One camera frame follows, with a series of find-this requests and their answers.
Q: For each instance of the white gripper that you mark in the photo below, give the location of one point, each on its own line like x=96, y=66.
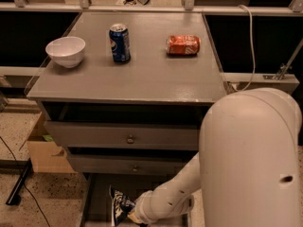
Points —
x=141, y=206

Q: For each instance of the blue chip bag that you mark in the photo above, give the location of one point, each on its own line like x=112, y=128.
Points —
x=122, y=205

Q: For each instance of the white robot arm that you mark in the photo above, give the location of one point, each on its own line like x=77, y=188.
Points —
x=246, y=167

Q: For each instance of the bottom grey drawer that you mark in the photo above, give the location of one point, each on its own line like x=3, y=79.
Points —
x=98, y=202

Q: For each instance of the grey drawer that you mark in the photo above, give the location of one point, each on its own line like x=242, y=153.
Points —
x=98, y=202
x=102, y=135
x=129, y=165

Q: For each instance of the middle grey drawer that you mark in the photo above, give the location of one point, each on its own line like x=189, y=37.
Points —
x=129, y=165

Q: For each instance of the top grey drawer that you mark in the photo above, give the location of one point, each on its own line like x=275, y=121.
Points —
x=102, y=135

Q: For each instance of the grey drawer cabinet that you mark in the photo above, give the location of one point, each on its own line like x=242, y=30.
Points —
x=152, y=88

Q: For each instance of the cardboard box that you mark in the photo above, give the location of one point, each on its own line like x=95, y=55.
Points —
x=44, y=154

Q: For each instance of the black floor bar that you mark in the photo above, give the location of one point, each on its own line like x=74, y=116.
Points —
x=24, y=169

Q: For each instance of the orange soda can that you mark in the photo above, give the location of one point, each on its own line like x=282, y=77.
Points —
x=183, y=45

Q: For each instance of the white ceramic bowl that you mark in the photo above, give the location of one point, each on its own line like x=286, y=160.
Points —
x=66, y=51

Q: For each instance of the blue Pepsi can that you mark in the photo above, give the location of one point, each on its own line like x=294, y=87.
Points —
x=120, y=44

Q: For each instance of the metal railing frame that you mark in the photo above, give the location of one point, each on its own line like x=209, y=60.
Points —
x=151, y=3

